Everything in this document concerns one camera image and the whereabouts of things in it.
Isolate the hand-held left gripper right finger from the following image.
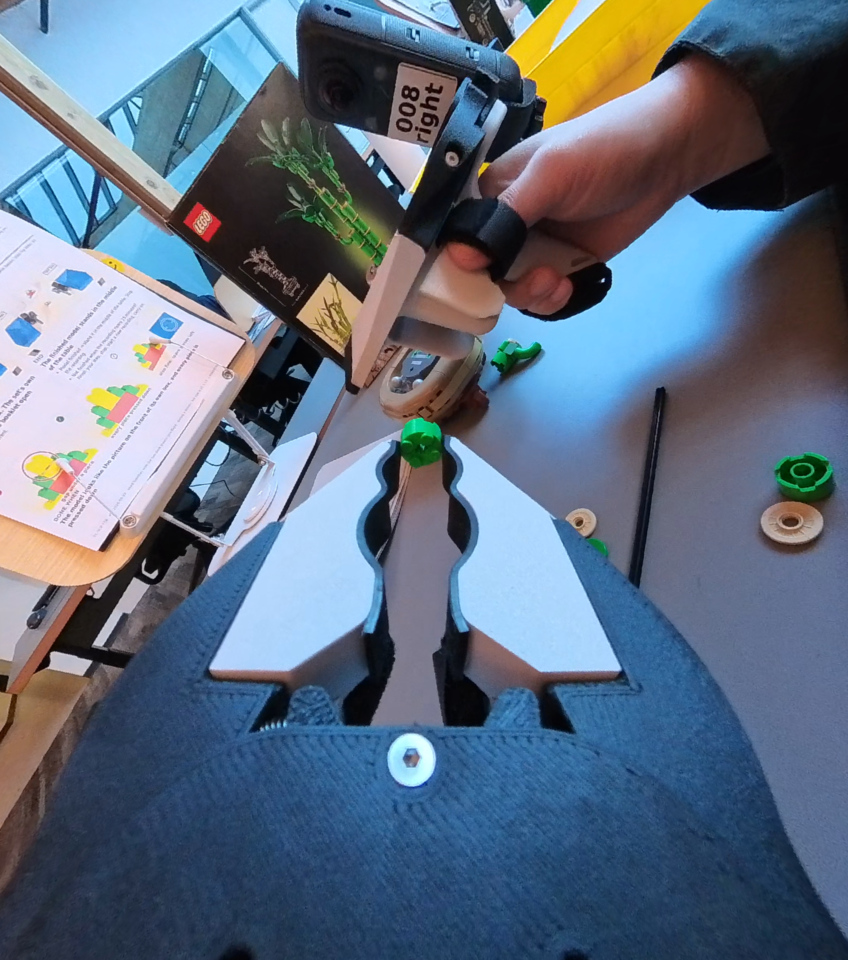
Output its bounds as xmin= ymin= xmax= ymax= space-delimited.
xmin=435 ymin=433 xmax=624 ymax=703

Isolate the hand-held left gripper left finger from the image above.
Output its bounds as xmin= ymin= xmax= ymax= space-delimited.
xmin=208 ymin=438 xmax=401 ymax=703

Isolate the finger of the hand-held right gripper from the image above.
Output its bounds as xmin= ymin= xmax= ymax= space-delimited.
xmin=392 ymin=318 xmax=474 ymax=361
xmin=349 ymin=232 xmax=434 ymax=396

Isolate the tall green round brick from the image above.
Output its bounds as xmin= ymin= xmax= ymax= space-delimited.
xmin=774 ymin=452 xmax=836 ymax=502

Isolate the grey desk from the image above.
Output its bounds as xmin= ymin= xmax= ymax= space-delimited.
xmin=206 ymin=142 xmax=848 ymax=960

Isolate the person's right hand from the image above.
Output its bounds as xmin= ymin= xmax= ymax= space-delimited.
xmin=446 ymin=56 xmax=770 ymax=316

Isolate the brown brick-built pot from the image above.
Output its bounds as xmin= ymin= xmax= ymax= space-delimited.
xmin=379 ymin=333 xmax=487 ymax=421

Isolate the green curved brick piece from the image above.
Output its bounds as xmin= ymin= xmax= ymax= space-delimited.
xmin=491 ymin=339 xmax=543 ymax=374

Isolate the black cardboard box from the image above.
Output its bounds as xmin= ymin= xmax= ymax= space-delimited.
xmin=448 ymin=0 xmax=517 ymax=48

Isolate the black printed product box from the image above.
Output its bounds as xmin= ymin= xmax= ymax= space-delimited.
xmin=167 ymin=61 xmax=425 ymax=369

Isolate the yellow plastic bin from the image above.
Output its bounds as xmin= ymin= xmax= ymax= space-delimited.
xmin=506 ymin=0 xmax=710 ymax=144

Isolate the printed instruction sheet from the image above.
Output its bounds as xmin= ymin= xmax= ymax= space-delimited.
xmin=0 ymin=201 xmax=247 ymax=552

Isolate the black metal railing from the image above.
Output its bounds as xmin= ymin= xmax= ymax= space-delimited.
xmin=0 ymin=90 xmax=148 ymax=250

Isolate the wooden beam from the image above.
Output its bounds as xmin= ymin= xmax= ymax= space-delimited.
xmin=0 ymin=15 xmax=184 ymax=219

